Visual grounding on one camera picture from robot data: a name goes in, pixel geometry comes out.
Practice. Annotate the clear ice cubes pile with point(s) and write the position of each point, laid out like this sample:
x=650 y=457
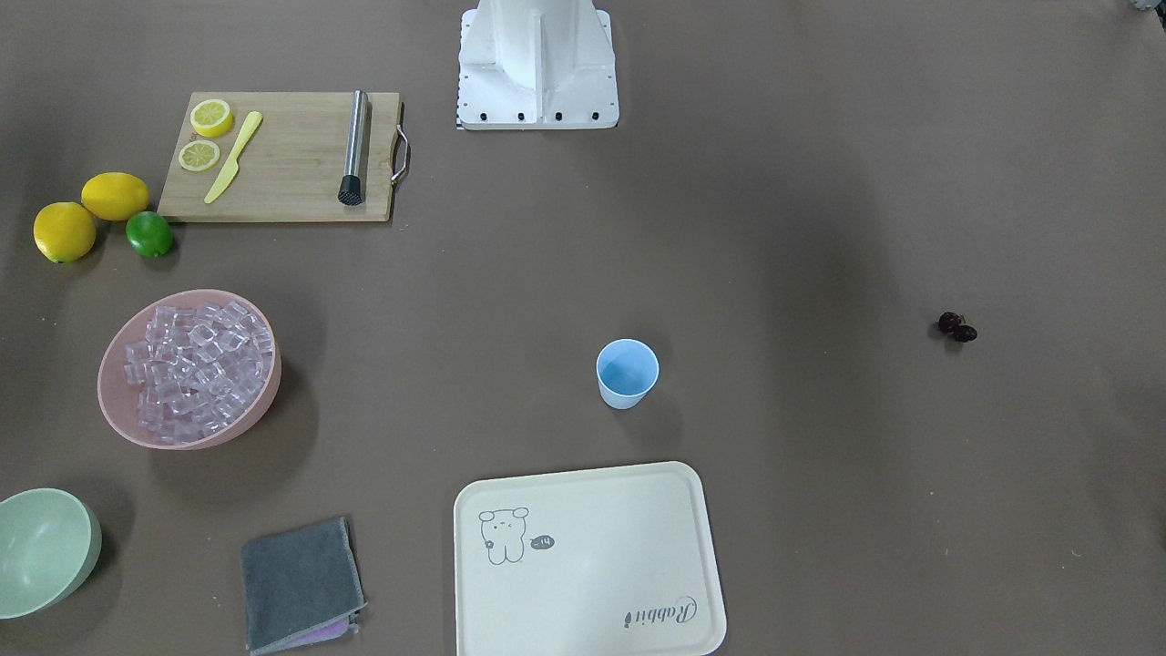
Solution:
x=196 y=369

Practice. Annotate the light blue cup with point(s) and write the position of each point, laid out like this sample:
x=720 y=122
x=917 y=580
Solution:
x=626 y=370

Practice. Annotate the dark cherries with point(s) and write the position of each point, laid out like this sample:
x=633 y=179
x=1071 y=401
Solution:
x=955 y=327

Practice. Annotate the cream rabbit tray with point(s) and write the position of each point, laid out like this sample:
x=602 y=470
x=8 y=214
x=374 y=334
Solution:
x=617 y=560

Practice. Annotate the steel muddler black tip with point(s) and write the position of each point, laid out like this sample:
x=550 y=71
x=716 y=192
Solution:
x=351 y=188

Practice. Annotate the bamboo cutting board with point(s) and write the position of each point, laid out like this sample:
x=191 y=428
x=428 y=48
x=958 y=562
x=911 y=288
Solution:
x=292 y=166

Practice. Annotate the grey folded cloth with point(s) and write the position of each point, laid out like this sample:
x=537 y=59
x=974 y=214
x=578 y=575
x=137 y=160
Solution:
x=301 y=587

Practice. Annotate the yellow plastic knife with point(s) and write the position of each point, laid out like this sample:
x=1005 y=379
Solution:
x=230 y=167

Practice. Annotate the pink bowl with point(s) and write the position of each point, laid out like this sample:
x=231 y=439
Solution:
x=123 y=415

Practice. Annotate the lemon half slice lower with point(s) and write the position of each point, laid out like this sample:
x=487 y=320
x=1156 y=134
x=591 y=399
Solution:
x=198 y=155

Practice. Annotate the lemon half slice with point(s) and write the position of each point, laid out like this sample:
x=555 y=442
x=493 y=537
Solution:
x=198 y=155
x=212 y=118

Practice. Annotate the lemon half slice upper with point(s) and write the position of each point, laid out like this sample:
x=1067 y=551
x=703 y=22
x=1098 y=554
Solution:
x=212 y=118

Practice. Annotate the green lime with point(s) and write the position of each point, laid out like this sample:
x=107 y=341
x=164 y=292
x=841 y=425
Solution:
x=149 y=234

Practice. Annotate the yellow lemon upper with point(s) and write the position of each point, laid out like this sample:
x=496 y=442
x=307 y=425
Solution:
x=115 y=196

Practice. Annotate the yellow lemon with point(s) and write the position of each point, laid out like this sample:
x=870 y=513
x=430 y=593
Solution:
x=64 y=232
x=115 y=196

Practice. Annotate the yellow lemon lower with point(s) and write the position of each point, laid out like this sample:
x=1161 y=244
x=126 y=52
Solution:
x=64 y=232

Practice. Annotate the light green bowl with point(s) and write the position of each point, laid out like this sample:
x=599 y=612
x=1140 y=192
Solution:
x=50 y=542

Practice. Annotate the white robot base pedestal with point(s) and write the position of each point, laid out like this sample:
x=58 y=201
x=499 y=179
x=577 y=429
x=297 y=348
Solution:
x=536 y=65

